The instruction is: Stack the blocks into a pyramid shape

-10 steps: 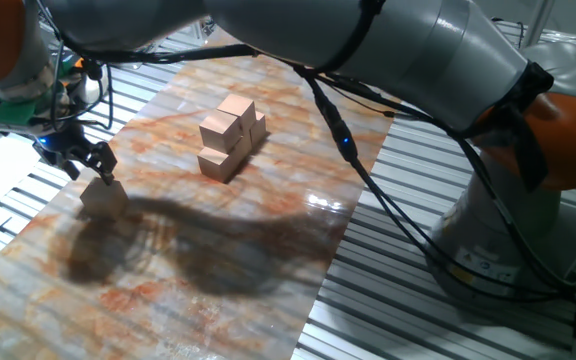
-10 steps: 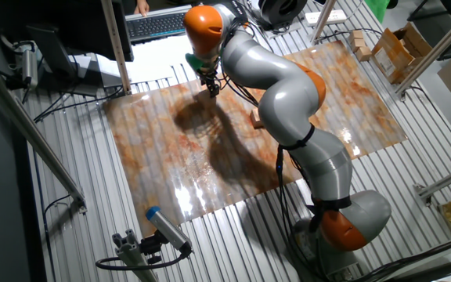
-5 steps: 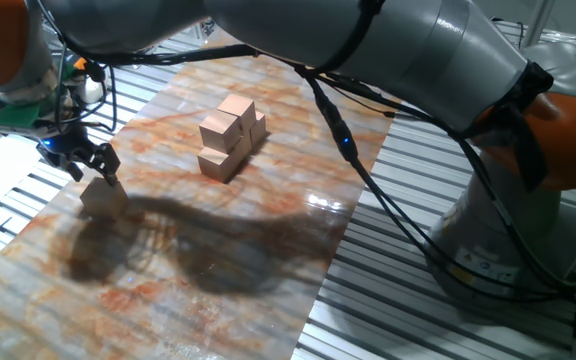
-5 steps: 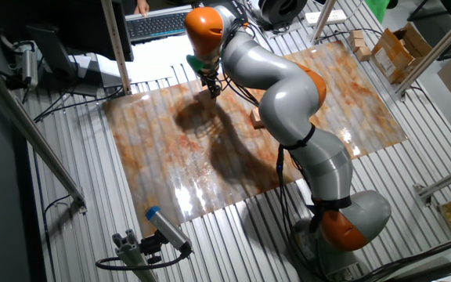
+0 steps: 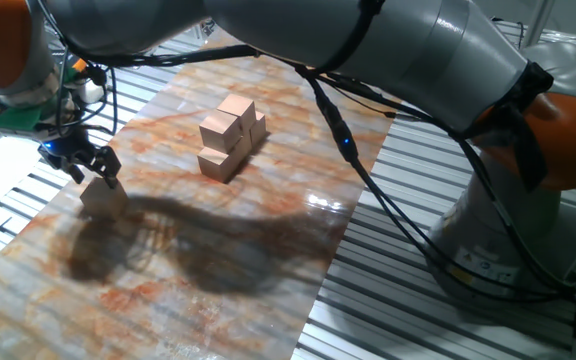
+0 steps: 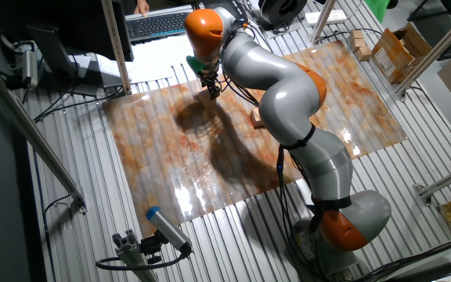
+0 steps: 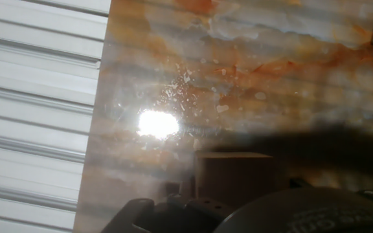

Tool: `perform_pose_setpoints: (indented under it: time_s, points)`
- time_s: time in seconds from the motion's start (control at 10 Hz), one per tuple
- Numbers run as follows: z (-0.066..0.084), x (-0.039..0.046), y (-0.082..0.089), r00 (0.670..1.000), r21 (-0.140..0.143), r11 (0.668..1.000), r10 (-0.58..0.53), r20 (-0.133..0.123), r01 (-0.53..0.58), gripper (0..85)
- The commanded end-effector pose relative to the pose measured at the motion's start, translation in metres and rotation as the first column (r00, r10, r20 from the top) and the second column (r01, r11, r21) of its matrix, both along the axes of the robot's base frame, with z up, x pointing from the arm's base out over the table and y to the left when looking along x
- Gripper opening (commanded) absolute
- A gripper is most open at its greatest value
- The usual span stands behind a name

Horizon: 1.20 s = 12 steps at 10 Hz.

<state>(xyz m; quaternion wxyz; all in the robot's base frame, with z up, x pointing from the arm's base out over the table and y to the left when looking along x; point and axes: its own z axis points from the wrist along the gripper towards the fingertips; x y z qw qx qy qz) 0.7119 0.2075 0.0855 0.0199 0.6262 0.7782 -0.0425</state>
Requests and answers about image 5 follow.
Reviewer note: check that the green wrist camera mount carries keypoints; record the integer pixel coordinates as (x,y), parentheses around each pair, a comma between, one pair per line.
(18,117)

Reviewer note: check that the white computer mouse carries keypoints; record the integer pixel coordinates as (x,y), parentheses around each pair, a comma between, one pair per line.
(90,92)

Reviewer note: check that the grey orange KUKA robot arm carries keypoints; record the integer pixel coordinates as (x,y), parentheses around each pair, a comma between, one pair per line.
(418,55)

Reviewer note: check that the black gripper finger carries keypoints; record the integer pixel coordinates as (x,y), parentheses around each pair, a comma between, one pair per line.
(109,167)
(75,174)

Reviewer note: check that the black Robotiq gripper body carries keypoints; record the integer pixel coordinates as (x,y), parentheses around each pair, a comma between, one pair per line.
(65,150)

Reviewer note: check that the aluminium frame beam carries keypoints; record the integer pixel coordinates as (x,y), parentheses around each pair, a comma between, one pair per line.
(537,22)

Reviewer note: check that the wooden cube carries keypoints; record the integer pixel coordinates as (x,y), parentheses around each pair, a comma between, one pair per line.
(218,132)
(215,165)
(103,202)
(240,107)
(244,149)
(259,129)

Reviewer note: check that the orange marble pattern mat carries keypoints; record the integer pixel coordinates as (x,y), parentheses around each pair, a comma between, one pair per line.
(218,275)

